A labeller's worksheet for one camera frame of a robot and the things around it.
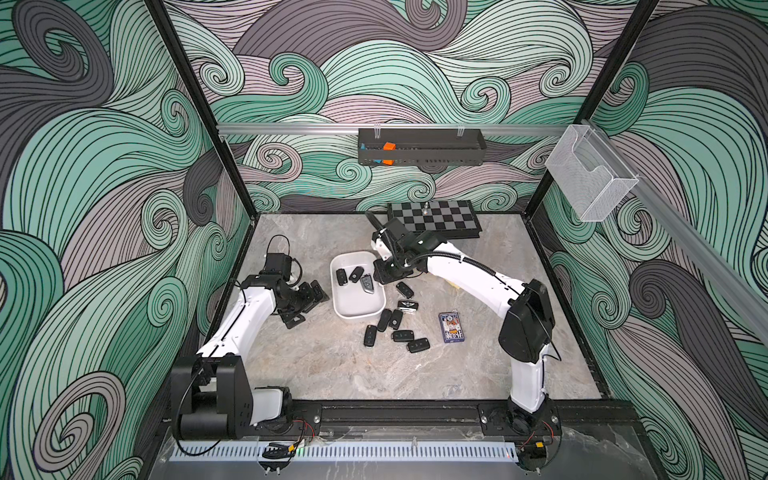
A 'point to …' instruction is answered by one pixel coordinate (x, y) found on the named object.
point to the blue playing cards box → (451, 326)
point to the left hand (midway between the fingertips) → (318, 303)
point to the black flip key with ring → (407, 291)
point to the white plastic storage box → (355, 293)
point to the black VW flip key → (397, 316)
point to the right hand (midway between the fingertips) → (382, 274)
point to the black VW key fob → (341, 276)
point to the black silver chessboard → (454, 219)
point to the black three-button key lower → (418, 345)
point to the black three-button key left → (370, 336)
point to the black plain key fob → (384, 320)
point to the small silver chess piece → (425, 212)
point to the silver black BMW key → (367, 283)
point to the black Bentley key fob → (405, 305)
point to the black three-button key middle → (402, 335)
